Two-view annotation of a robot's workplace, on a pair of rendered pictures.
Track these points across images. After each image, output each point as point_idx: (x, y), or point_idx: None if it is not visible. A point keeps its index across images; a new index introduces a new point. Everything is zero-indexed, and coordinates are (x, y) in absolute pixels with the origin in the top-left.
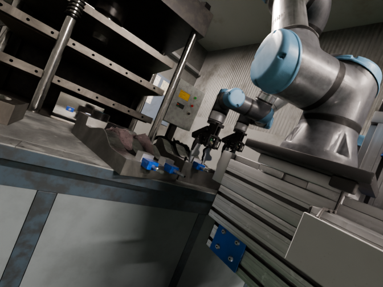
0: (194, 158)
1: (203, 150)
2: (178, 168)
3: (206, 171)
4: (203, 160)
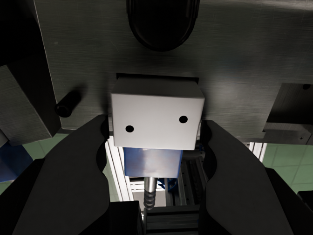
0: (113, 143)
1: (204, 199)
2: (15, 179)
3: (143, 203)
4: (205, 151)
